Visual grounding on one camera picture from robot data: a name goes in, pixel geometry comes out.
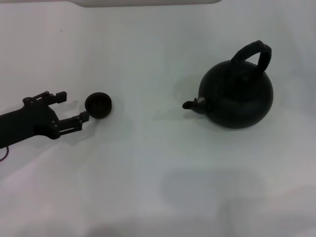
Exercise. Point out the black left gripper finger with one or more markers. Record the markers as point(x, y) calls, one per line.
point(60, 96)
point(74, 122)

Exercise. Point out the small dark teacup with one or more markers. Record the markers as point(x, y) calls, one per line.
point(98, 105)

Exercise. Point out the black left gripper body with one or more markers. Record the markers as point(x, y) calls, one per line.
point(27, 121)

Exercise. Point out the black round teapot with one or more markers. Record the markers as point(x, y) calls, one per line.
point(237, 98)

